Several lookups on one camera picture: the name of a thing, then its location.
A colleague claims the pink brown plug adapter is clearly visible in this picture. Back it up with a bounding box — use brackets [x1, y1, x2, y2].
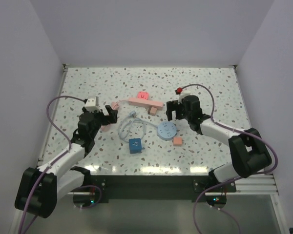
[148, 106, 157, 116]

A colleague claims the blue cube socket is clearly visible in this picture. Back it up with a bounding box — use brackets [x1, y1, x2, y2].
[128, 138, 143, 154]

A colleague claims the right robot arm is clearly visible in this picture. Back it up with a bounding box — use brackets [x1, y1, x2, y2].
[166, 95, 272, 192]

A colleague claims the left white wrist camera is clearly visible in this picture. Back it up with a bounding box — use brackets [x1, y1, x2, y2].
[84, 96, 101, 112]

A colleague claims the orange pink plug adapter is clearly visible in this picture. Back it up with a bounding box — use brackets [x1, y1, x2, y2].
[173, 137, 183, 146]

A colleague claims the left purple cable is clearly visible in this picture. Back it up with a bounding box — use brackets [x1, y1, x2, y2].
[17, 95, 103, 234]

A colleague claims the purple cable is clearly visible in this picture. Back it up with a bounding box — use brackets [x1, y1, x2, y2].
[17, 95, 103, 234]
[179, 83, 279, 234]

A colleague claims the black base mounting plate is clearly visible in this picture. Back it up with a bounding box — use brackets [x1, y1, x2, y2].
[63, 174, 237, 204]

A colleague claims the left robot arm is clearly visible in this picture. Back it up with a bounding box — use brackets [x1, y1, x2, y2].
[14, 105, 118, 218]

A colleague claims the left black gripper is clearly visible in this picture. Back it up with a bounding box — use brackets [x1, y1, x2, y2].
[88, 105, 117, 138]

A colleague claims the pink power strip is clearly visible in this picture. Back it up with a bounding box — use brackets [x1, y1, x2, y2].
[111, 91, 164, 110]

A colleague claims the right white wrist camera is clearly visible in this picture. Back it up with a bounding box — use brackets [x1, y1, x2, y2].
[175, 87, 191, 104]

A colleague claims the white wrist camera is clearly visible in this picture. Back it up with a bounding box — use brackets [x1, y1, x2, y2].
[84, 96, 101, 112]
[175, 87, 191, 104]

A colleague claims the aluminium front rail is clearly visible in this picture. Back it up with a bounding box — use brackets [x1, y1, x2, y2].
[235, 175, 278, 195]

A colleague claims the blue round socket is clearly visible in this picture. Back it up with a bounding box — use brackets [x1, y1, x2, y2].
[157, 121, 177, 141]

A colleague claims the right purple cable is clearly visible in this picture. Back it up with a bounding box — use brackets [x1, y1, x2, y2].
[179, 83, 279, 234]

